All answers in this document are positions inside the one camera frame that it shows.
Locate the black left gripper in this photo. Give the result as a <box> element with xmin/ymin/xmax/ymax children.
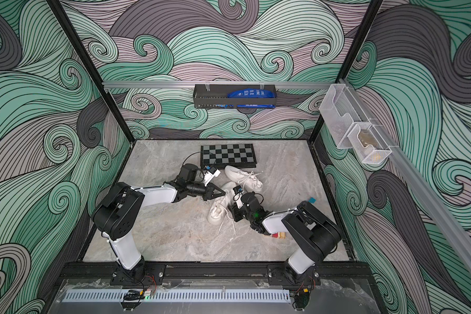
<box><xmin>186</xmin><ymin>182</ymin><xmax>226</xmax><ymax>202</ymax></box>

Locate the white knit shoe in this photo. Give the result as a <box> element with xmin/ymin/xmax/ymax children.
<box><xmin>225</xmin><ymin>166</ymin><xmax>263</xmax><ymax>193</ymax></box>
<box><xmin>208</xmin><ymin>181</ymin><xmax>237</xmax><ymax>232</ymax></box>

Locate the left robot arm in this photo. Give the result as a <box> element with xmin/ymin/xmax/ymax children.
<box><xmin>91</xmin><ymin>164</ymin><xmax>225</xmax><ymax>271</ymax></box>

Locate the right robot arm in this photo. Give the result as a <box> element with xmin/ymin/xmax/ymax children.
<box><xmin>229</xmin><ymin>192</ymin><xmax>341</xmax><ymax>276</ymax></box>

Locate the black grey chessboard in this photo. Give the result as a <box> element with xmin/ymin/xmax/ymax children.
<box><xmin>200</xmin><ymin>143</ymin><xmax>257</xmax><ymax>170</ymax></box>

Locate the red yellow matchbox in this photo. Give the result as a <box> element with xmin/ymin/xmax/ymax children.
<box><xmin>271</xmin><ymin>232</ymin><xmax>286</xmax><ymax>239</ymax></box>

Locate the blue oval object in tray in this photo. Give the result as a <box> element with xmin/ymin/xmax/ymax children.
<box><xmin>227</xmin><ymin>88</ymin><xmax>275</xmax><ymax>99</ymax></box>

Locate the clear plastic bin large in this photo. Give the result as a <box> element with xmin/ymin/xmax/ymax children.
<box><xmin>319</xmin><ymin>84</ymin><xmax>368</xmax><ymax>149</ymax></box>

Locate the clear plastic bin small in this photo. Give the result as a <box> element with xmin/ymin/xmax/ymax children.
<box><xmin>347</xmin><ymin>122</ymin><xmax>392</xmax><ymax>166</ymax></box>

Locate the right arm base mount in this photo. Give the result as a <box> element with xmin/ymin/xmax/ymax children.
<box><xmin>267</xmin><ymin>262</ymin><xmax>320</xmax><ymax>288</ymax></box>

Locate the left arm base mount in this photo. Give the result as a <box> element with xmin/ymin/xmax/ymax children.
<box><xmin>110</xmin><ymin>262</ymin><xmax>166</xmax><ymax>287</ymax></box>

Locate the black wall tray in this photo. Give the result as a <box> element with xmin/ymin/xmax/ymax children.
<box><xmin>193</xmin><ymin>84</ymin><xmax>277</xmax><ymax>109</ymax></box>

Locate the aluminium rail back wall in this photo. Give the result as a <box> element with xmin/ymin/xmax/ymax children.
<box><xmin>102</xmin><ymin>80</ymin><xmax>333</xmax><ymax>90</ymax></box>

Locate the aluminium rail wall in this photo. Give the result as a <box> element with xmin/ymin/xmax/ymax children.
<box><xmin>102</xmin><ymin>80</ymin><xmax>333</xmax><ymax>90</ymax></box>
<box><xmin>339</xmin><ymin>78</ymin><xmax>471</xmax><ymax>291</ymax></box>

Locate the white slotted cable duct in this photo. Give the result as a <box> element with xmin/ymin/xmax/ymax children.
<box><xmin>61</xmin><ymin>289</ymin><xmax>291</xmax><ymax>304</ymax></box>

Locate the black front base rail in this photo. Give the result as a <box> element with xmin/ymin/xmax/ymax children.
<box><xmin>60</xmin><ymin>260</ymin><xmax>374</xmax><ymax>280</ymax></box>

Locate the black corner frame post right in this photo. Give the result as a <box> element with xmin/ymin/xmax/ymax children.
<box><xmin>307</xmin><ymin>0</ymin><xmax>385</xmax><ymax>143</ymax></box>

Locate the black corner frame post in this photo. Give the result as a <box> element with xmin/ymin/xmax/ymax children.
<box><xmin>47</xmin><ymin>0</ymin><xmax>136</xmax><ymax>144</ymax></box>
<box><xmin>307</xmin><ymin>0</ymin><xmax>385</xmax><ymax>143</ymax></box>

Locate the aluminium rail right wall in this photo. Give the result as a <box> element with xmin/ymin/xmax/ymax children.
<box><xmin>339</xmin><ymin>78</ymin><xmax>471</xmax><ymax>291</ymax></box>

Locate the black corner frame post left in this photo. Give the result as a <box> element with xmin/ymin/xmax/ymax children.
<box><xmin>47</xmin><ymin>0</ymin><xmax>136</xmax><ymax>144</ymax></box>

